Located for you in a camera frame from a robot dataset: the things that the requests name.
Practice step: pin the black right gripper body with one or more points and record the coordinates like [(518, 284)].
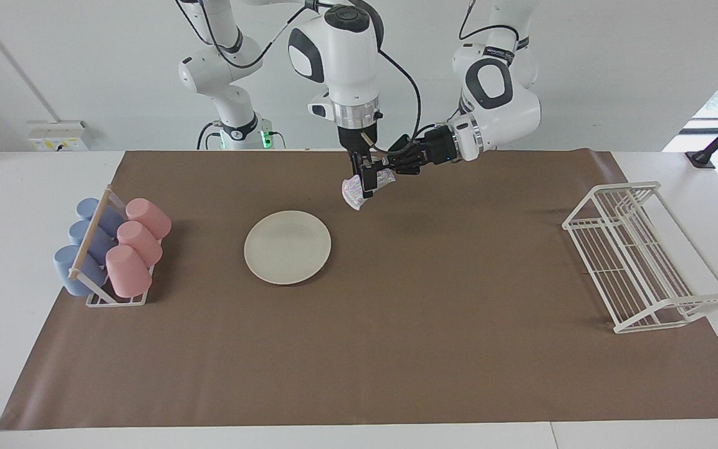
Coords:
[(359, 143)]

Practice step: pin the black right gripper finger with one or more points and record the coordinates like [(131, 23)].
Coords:
[(371, 181), (358, 171)]

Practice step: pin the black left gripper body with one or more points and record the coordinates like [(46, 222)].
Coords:
[(437, 148)]

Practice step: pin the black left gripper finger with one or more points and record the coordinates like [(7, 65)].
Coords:
[(406, 147), (404, 167)]

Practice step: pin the clear plastic wrap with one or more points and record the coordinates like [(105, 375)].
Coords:
[(353, 190)]

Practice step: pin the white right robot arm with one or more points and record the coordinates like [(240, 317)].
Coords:
[(349, 62)]

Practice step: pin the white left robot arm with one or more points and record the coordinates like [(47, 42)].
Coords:
[(508, 118)]

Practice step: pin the cream round plate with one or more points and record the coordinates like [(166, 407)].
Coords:
[(287, 247)]

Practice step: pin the brown table mat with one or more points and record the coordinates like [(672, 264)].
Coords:
[(396, 343)]

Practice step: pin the pink plastic cup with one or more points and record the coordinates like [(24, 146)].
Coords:
[(127, 274), (139, 243), (149, 217)]

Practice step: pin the blue plastic cup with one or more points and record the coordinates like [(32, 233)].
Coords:
[(71, 274), (92, 209), (85, 236)]

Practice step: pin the white wall outlet box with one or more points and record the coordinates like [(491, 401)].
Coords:
[(60, 136)]

